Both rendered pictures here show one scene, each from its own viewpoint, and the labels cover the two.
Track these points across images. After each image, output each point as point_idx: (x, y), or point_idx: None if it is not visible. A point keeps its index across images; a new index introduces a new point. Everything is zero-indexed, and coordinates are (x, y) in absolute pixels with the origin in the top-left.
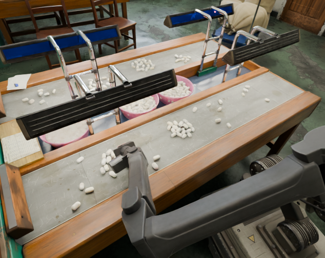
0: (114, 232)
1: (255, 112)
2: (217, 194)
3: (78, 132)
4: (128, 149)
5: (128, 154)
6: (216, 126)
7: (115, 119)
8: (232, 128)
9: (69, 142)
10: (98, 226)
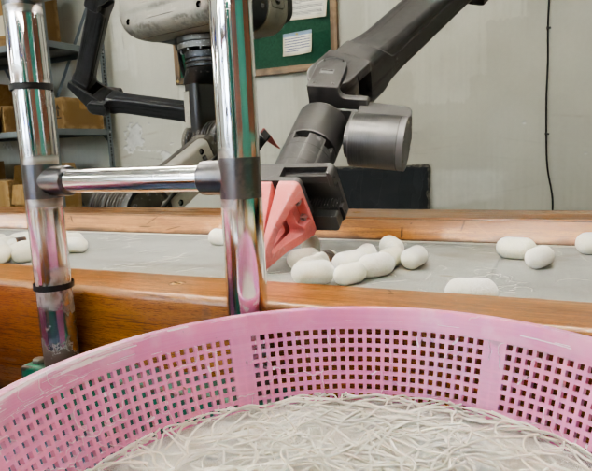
0: None
1: None
2: None
3: (291, 428)
4: (313, 116)
5: (352, 71)
6: None
7: (63, 249)
8: None
9: (462, 312)
10: (546, 211)
